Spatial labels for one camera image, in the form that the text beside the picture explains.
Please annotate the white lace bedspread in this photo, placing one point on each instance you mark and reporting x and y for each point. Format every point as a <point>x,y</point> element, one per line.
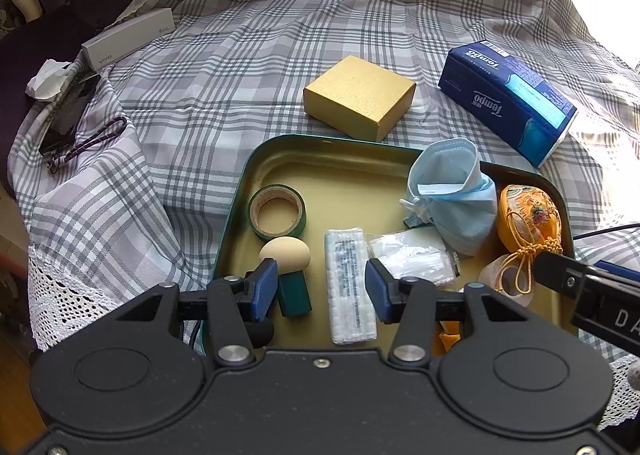
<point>100,300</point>

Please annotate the clear plastic packet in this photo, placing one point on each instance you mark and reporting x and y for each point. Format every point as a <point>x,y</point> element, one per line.
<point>410,252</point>

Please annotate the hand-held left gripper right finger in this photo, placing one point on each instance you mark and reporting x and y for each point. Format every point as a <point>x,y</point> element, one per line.
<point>377,292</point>

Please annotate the beige tape roll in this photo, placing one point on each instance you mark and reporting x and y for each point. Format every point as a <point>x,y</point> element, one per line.
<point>492,270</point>

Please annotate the blue tissue pack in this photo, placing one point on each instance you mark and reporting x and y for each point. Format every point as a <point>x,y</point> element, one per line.
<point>500,90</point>

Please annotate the small white tissue pack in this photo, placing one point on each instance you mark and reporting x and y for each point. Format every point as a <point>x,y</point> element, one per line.
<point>345,285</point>

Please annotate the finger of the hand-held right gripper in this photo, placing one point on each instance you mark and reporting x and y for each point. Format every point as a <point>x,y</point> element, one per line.
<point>552,270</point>

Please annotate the orange embroidered pouch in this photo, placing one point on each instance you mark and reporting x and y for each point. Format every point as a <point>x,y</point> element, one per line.
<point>530,215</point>

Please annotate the crumpled white tissue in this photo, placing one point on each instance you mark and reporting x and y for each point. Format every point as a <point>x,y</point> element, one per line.
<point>47,82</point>

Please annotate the black phone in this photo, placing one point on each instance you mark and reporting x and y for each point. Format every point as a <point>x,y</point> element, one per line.
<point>62,125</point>

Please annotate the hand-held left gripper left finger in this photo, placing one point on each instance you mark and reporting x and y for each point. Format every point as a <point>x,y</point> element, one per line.
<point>265,290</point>

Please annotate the blue face mask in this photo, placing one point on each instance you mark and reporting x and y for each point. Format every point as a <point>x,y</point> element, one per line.
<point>450,185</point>

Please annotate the white phone box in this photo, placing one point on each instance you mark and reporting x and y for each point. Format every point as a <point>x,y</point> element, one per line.
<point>125,37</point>

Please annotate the gold cardboard box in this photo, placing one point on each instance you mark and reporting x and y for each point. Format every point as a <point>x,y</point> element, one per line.
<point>360,90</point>

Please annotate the green metal tray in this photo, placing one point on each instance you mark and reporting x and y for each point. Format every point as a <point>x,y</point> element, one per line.
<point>360,185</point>

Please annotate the green tape roll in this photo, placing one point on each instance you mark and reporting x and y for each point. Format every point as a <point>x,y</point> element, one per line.
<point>265,235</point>

